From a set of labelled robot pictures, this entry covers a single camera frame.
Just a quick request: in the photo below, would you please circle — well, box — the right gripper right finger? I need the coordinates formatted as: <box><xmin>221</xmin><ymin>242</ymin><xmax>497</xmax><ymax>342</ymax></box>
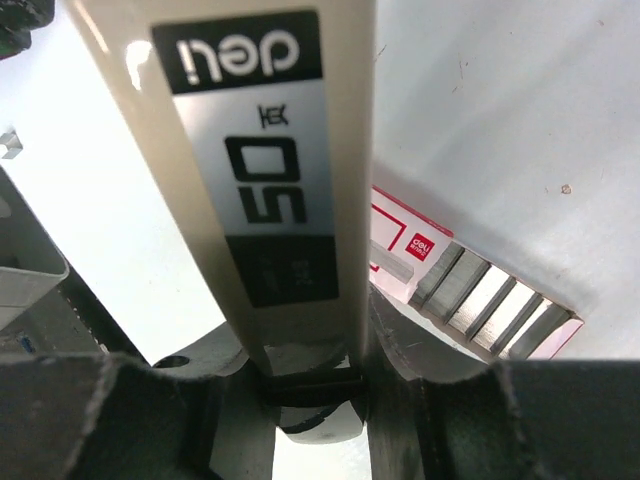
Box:
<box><xmin>366</xmin><ymin>290</ymin><xmax>639</xmax><ymax>479</ymax></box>

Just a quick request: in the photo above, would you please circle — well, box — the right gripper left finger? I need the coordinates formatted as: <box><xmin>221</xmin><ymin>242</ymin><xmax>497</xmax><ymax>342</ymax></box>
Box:
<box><xmin>1</xmin><ymin>325</ymin><xmax>275</xmax><ymax>479</ymax></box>

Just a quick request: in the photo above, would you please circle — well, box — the beige deli stapler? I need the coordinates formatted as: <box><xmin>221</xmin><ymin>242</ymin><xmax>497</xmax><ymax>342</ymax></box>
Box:
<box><xmin>66</xmin><ymin>1</ymin><xmax>376</xmax><ymax>444</ymax></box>

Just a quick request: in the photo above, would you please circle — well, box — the red white staple box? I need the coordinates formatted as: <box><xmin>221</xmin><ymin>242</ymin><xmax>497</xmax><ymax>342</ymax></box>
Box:
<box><xmin>369</xmin><ymin>187</ymin><xmax>584</xmax><ymax>361</ymax></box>

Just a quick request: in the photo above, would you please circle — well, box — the small staple strip piece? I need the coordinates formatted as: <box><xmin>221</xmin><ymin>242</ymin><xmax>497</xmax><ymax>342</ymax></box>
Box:
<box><xmin>0</xmin><ymin>132</ymin><xmax>23</xmax><ymax>159</ymax></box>

